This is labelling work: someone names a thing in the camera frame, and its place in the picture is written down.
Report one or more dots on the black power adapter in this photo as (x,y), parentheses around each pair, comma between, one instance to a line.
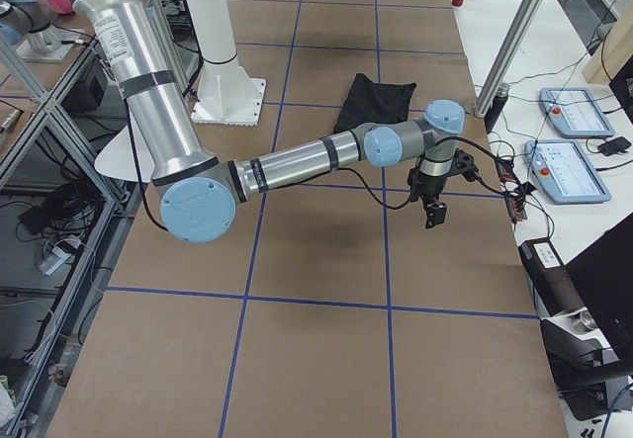
(618,145)

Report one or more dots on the dark drink bottle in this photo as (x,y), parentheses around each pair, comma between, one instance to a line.
(497,105)

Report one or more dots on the black graphic t-shirt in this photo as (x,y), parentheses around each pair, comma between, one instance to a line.
(372,102)

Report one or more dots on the near teach pendant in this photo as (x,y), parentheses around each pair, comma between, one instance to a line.
(564,173)

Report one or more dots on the black monitor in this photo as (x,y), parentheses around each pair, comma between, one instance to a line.
(602,276)

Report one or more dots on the teach pendant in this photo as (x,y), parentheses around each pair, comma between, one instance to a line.
(564,173)
(574,113)

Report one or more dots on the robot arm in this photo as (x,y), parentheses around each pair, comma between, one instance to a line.
(198,184)

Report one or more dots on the far teach pendant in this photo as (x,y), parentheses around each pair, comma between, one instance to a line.
(574,113)

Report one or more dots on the aluminium frame post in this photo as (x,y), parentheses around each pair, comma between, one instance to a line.
(507,51)

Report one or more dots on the second grey robot base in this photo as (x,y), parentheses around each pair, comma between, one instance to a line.
(26,25)

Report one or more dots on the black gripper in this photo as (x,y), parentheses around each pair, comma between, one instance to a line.
(431,188)

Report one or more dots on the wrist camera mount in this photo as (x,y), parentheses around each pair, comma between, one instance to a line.
(464,164)

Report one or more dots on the white chair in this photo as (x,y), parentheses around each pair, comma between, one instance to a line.
(116,159)

